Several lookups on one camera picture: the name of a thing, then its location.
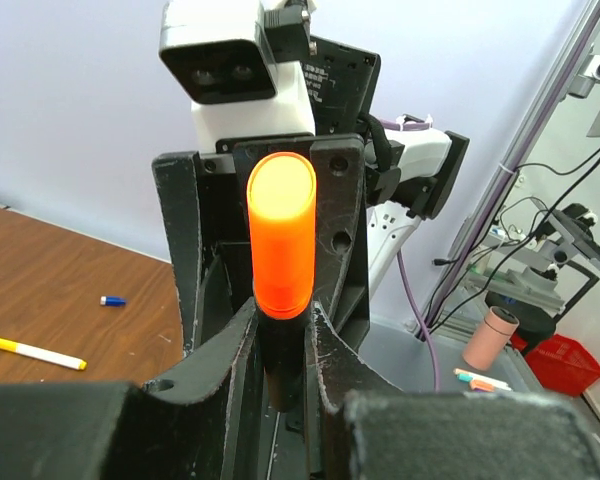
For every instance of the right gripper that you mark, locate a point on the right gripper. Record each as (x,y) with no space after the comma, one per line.
(203,205)

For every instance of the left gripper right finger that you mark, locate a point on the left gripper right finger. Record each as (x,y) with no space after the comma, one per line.
(370,429)

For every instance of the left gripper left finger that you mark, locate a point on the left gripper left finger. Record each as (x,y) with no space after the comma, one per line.
(198,420)

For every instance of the black orange highlighter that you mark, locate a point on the black orange highlighter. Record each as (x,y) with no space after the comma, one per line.
(281,199)

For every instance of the white yellow pen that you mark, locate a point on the white yellow pen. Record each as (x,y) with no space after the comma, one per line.
(44,355)

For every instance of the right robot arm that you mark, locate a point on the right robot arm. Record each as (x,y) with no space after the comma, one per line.
(410,168)

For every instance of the blue pen cap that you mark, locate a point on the blue pen cap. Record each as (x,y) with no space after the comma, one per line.
(112,301)

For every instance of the pink cylinder container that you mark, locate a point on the pink cylinder container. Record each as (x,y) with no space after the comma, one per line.
(490,338)

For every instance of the red plastic basket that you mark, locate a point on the red plastic basket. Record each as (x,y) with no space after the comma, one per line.
(563,365)

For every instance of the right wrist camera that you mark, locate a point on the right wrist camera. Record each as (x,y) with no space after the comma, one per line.
(241,64)

